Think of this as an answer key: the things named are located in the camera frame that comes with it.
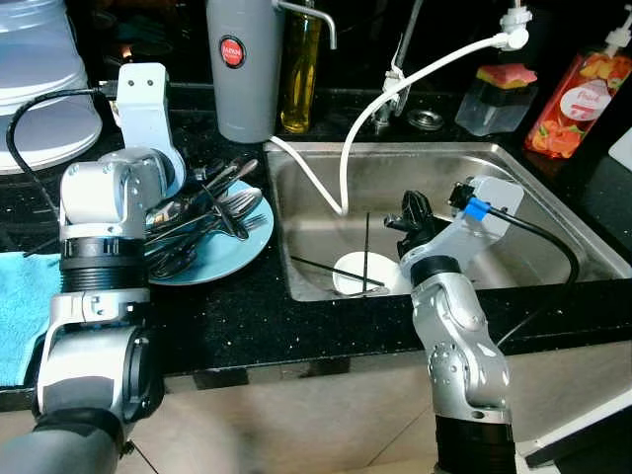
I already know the grey kitchen base cabinet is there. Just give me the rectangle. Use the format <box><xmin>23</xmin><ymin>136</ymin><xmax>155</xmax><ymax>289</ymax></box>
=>
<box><xmin>0</xmin><ymin>331</ymin><xmax>632</xmax><ymax>474</ymax></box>

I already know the silver fork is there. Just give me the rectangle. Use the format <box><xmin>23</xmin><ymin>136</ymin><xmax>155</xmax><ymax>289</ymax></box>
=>
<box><xmin>188</xmin><ymin>212</ymin><xmax>275</xmax><ymax>261</ymax></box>

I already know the light blue plate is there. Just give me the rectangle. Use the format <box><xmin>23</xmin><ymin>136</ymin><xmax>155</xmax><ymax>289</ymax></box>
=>
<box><xmin>148</xmin><ymin>178</ymin><xmax>277</xmax><ymax>287</ymax></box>

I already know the stainless steel sink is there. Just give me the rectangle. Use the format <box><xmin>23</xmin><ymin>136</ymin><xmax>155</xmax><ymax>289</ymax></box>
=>
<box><xmin>265</xmin><ymin>141</ymin><xmax>604</xmax><ymax>303</ymax></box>

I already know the grey thermos with red label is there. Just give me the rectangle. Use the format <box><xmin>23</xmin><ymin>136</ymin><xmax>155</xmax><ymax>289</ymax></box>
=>
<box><xmin>205</xmin><ymin>0</ymin><xmax>288</xmax><ymax>145</ymax></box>

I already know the clear plastic sponge box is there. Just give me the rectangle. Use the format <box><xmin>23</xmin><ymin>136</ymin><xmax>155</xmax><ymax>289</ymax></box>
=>
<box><xmin>456</xmin><ymin>84</ymin><xmax>538</xmax><ymax>138</ymax></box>

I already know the metal sink faucet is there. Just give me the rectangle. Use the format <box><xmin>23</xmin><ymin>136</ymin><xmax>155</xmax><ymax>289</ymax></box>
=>
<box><xmin>371</xmin><ymin>0</ymin><xmax>427</xmax><ymax>131</ymax></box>

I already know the yellow oil bottle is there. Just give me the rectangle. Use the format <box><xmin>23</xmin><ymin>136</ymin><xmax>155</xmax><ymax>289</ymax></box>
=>
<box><xmin>279</xmin><ymin>0</ymin><xmax>323</xmax><ymax>135</ymax></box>

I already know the pink and yellow sponge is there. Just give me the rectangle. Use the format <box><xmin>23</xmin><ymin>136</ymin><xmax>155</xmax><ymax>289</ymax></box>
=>
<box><xmin>476</xmin><ymin>64</ymin><xmax>539</xmax><ymax>91</ymax></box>

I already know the silver curved tap spout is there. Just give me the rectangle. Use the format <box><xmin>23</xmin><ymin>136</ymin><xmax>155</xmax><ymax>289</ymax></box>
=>
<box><xmin>277</xmin><ymin>0</ymin><xmax>338</xmax><ymax>50</ymax></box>

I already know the white cutting board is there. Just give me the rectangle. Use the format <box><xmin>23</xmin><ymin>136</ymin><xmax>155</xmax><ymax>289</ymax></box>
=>
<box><xmin>608</xmin><ymin>128</ymin><xmax>632</xmax><ymax>169</ymax></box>

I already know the white stacked plastic container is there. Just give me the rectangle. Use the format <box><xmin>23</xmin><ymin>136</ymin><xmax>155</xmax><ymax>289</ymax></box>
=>
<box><xmin>0</xmin><ymin>0</ymin><xmax>106</xmax><ymax>176</ymax></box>

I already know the light blue towel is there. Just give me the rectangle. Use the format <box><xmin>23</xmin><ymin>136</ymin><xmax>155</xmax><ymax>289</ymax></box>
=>
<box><xmin>0</xmin><ymin>252</ymin><xmax>63</xmax><ymax>388</ymax></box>

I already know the black appliance with white trim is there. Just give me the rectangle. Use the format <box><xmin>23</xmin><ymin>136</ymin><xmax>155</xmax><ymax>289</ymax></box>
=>
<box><xmin>521</xmin><ymin>390</ymin><xmax>632</xmax><ymax>474</ymax></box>

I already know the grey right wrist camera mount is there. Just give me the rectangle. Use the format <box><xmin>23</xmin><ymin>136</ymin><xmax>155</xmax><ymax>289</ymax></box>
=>
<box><xmin>425</xmin><ymin>178</ymin><xmax>525</xmax><ymax>264</ymax></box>

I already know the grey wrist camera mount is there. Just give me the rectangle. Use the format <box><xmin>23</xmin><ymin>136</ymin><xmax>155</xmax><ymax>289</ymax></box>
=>
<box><xmin>117</xmin><ymin>62</ymin><xmax>189</xmax><ymax>191</ymax></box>
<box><xmin>425</xmin><ymin>178</ymin><xmax>525</xmax><ymax>264</ymax></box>

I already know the blue tape on cable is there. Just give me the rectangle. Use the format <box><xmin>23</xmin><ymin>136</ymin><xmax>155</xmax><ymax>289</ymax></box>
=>
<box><xmin>463</xmin><ymin>197</ymin><xmax>491</xmax><ymax>221</ymax></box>

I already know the metal ring in countertop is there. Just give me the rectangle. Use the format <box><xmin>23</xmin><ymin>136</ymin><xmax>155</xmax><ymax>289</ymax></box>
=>
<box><xmin>408</xmin><ymin>109</ymin><xmax>443</xmax><ymax>132</ymax></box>

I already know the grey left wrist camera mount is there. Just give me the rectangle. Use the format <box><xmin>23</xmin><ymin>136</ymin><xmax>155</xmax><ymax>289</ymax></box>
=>
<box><xmin>117</xmin><ymin>62</ymin><xmax>189</xmax><ymax>191</ymax></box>

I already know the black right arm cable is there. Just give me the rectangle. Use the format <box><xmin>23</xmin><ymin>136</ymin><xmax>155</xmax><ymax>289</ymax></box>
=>
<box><xmin>484</xmin><ymin>205</ymin><xmax>582</xmax><ymax>349</ymax></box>

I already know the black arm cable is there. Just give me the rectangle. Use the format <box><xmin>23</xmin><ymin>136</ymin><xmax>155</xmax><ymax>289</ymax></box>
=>
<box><xmin>484</xmin><ymin>205</ymin><xmax>582</xmax><ymax>349</ymax></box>
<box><xmin>5</xmin><ymin>87</ymin><xmax>124</xmax><ymax>194</ymax></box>

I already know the white flexible hose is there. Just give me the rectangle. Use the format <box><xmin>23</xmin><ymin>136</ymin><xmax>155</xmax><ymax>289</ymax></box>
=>
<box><xmin>267</xmin><ymin>5</ymin><xmax>535</xmax><ymax>217</ymax></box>

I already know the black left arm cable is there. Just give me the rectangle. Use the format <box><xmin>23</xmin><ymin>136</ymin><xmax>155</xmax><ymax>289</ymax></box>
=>
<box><xmin>5</xmin><ymin>87</ymin><xmax>124</xmax><ymax>194</ymax></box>

